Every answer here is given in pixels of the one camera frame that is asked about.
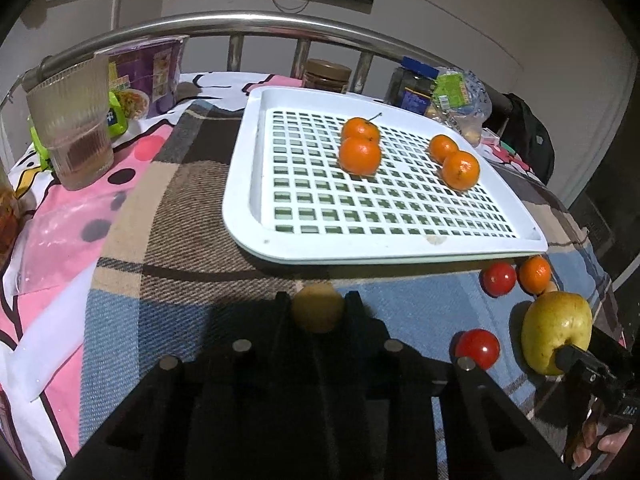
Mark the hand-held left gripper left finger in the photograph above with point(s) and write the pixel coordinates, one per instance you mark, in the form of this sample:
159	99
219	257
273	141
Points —
284	311

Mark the dark jar with blue lid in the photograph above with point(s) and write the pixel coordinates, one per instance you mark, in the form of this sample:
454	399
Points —
411	91

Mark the ribbed glass cup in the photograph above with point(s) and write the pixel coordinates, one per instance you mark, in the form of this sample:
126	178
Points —
70	125

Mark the red tomato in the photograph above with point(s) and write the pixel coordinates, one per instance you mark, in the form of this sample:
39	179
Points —
477	349
498	279

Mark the green plastic toy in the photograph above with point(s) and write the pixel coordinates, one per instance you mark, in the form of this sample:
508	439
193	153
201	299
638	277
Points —
39	146

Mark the yellow-green apple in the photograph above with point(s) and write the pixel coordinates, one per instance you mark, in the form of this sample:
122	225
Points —
552	325

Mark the small yellow round fruit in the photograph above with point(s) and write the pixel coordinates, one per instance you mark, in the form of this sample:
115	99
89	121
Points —
318	308

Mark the clear bag with green label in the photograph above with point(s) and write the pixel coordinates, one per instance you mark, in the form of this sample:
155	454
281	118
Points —
462	100

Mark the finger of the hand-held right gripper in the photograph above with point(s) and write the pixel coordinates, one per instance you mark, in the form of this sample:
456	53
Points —
575	357

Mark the brown lidded jar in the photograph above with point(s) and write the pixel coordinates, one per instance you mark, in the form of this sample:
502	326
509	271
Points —
326	76

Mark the metal bed rail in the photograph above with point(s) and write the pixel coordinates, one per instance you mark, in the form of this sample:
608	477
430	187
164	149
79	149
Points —
210	30

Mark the purple instant noodle cup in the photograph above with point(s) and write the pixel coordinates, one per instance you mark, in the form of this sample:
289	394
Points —
150	77

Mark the white perforated plastic tray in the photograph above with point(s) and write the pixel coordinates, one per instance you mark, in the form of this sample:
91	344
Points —
360	220

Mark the person's right hand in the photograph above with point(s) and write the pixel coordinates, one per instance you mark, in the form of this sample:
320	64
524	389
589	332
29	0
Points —
602	447

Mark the pink printed bedsheet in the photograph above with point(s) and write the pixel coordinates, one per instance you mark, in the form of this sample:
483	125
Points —
55	240

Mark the black backpack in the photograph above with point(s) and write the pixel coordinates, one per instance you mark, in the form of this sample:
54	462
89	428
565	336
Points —
530	135

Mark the plaid blanket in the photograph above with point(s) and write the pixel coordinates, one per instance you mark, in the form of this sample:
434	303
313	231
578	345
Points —
190	240

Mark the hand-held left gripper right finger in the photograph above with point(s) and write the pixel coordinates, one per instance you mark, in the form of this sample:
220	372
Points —
353	311

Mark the orange tangerine with stem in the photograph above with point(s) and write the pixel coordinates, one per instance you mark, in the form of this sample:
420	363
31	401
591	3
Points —
361	129

